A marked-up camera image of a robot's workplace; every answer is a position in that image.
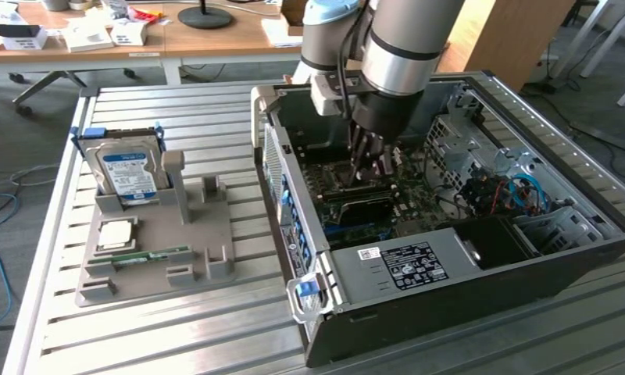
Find black camera cable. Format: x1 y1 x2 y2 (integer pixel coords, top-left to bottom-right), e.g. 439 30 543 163
335 0 375 120

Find green RAM stick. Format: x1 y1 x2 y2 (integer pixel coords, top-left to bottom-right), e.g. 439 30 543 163
90 245 193 269

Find white papers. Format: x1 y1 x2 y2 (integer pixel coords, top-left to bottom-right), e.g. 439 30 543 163
0 0 30 27

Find long black heatsink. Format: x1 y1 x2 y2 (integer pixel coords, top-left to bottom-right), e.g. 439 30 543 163
319 186 397 203

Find black and white box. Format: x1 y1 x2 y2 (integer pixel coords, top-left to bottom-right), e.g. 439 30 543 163
0 23 50 52

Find grey parts rack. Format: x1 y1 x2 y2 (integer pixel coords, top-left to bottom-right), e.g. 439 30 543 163
74 150 239 309

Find wooden desk white frame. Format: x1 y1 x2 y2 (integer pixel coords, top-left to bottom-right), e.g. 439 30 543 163
0 0 451 85

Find metal drive cage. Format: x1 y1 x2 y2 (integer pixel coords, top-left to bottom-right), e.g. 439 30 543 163
423 84 553 196

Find open black PC case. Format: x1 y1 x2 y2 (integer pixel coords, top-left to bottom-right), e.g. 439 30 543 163
249 70 625 368

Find blue wire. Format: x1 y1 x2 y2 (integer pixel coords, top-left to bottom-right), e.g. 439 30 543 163
503 173 551 215

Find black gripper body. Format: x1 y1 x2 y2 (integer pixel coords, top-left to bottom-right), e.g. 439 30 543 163
347 89 425 141

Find CPU socket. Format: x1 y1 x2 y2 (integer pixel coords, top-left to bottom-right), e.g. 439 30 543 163
325 162 355 188

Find grey power supply unit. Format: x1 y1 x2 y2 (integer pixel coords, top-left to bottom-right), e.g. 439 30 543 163
327 228 483 305

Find blue expansion slot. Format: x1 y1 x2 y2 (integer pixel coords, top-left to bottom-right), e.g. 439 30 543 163
322 223 379 238

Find white paper stack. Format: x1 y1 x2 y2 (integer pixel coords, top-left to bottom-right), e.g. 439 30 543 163
259 17 303 48

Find white frame table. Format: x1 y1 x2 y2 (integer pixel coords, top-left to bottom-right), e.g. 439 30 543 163
549 0 625 109

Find flat white box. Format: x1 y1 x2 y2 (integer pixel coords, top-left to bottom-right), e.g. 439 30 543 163
61 21 117 54

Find silver CPU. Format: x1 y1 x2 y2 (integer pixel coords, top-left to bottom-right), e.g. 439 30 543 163
97 222 135 251

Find red plastic item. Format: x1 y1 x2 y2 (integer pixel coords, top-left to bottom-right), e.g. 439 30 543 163
133 6 165 23

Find white printed box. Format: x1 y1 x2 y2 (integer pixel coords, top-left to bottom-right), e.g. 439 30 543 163
107 18 150 47

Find green Dell motherboard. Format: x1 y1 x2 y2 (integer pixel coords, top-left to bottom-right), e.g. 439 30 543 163
298 150 449 251

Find grey disk bay trays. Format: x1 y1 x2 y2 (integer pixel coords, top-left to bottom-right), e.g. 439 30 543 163
510 205 605 255

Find hard disk with blue caddy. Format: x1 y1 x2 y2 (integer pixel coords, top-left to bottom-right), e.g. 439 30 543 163
69 121 174 206

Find clear plastic bag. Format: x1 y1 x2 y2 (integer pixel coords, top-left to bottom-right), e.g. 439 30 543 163
98 0 131 20

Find metal socket cover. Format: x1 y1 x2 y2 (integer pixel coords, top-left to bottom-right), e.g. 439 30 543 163
377 146 401 177

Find black round lamp base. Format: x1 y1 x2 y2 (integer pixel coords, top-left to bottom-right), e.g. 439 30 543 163
175 0 235 30

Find wooden cabinet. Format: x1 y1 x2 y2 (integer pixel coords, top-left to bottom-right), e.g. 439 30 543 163
437 0 577 91

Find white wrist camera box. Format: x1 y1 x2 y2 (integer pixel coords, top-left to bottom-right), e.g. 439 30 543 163
310 73 363 117

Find Nvidia graphics card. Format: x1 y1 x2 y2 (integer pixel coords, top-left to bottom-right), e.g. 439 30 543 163
317 194 399 230

